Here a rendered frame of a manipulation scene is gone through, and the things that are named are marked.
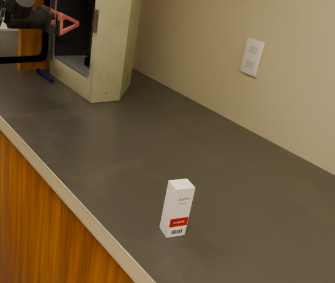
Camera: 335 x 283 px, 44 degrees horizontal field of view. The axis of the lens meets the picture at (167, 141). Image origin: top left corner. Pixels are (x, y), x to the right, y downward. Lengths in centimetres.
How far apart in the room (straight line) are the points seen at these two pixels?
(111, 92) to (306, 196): 71
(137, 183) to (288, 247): 35
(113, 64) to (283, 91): 55
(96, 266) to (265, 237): 36
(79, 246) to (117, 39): 67
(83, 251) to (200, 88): 84
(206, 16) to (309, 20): 42
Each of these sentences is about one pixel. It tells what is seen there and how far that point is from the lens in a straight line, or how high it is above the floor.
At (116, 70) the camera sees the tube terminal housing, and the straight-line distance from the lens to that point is 138.
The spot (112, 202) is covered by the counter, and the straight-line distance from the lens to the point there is 86.
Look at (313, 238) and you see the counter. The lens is 92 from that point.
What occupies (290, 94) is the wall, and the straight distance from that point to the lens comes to 132.
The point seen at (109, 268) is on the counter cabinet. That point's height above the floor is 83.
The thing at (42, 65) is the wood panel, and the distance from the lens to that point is 167.
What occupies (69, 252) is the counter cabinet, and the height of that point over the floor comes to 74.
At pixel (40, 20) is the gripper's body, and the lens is 135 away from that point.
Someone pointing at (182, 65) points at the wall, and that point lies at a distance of 164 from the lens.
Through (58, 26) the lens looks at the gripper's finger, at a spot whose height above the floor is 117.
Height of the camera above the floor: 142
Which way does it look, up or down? 24 degrees down
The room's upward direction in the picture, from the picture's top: 10 degrees clockwise
